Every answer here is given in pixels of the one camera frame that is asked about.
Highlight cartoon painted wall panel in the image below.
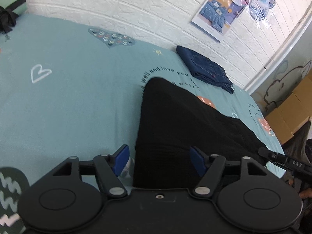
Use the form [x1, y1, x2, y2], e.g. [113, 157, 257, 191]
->
[251, 51, 312, 116]

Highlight person hand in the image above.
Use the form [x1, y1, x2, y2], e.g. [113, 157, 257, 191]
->
[282, 172, 311, 199]

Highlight white door frame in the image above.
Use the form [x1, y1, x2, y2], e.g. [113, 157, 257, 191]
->
[244, 5, 311, 95]

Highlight black pants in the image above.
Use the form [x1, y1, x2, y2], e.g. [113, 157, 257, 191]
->
[133, 78, 267, 189]

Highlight folded dark blue jeans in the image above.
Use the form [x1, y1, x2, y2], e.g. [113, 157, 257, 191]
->
[176, 45, 234, 94]

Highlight teal patterned bed sheet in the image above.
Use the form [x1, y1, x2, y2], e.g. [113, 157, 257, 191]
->
[0, 13, 286, 234]

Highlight brown cardboard box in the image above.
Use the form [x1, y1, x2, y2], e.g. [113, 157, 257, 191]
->
[265, 72, 312, 145]

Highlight green box with black ribbon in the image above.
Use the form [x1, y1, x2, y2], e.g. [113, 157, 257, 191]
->
[1, 0, 27, 33]

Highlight bedding poster on wall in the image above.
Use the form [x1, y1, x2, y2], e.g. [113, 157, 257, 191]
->
[191, 0, 244, 43]

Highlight dark hanging cloth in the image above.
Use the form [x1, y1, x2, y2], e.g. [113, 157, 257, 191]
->
[282, 121, 311, 164]

